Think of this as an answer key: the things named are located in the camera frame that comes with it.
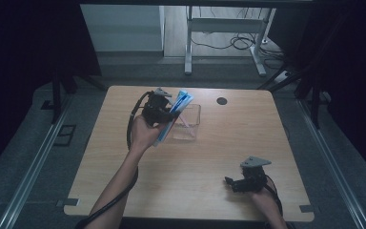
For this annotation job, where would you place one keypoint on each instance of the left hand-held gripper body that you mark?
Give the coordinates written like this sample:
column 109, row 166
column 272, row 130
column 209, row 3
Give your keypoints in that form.
column 155, row 109

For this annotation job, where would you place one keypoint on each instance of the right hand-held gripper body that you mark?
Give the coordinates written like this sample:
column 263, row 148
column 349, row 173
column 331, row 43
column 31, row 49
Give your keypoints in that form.
column 254, row 179

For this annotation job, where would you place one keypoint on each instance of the blue and white toothpaste tube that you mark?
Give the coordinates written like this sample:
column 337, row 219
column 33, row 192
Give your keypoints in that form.
column 175, row 114

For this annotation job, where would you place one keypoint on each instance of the clear plastic cup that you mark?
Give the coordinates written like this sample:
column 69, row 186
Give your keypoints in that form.
column 189, row 127

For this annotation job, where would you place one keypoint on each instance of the person's right hand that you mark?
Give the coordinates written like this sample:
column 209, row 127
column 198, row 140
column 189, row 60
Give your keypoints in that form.
column 263, row 198

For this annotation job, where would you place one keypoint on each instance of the person's left hand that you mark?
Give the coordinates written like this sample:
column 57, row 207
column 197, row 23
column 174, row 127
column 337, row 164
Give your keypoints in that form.
column 144, row 135

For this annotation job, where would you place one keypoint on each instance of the black round table grommet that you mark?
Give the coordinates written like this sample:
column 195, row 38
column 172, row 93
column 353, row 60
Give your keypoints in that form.
column 222, row 101

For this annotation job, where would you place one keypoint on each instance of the grey tape strip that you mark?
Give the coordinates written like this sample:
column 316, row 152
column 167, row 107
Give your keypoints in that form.
column 67, row 202
column 306, row 208

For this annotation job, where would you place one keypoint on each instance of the black metal stand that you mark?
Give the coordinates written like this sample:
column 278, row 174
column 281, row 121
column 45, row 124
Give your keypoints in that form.
column 56, row 95
column 314, row 101

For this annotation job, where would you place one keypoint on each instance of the white power strip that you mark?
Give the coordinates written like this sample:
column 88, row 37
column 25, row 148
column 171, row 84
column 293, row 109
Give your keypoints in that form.
column 283, row 77

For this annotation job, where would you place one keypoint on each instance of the dark curtain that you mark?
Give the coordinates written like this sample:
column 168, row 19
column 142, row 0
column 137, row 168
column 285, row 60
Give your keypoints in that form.
column 19, row 63
column 352, row 63

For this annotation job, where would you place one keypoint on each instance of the metal floor rail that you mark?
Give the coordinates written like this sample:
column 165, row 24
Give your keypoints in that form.
column 333, row 168
column 28, row 178

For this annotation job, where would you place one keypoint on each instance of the white metal desk frame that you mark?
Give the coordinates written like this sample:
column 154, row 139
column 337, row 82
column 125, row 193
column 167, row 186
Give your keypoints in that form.
column 224, row 24

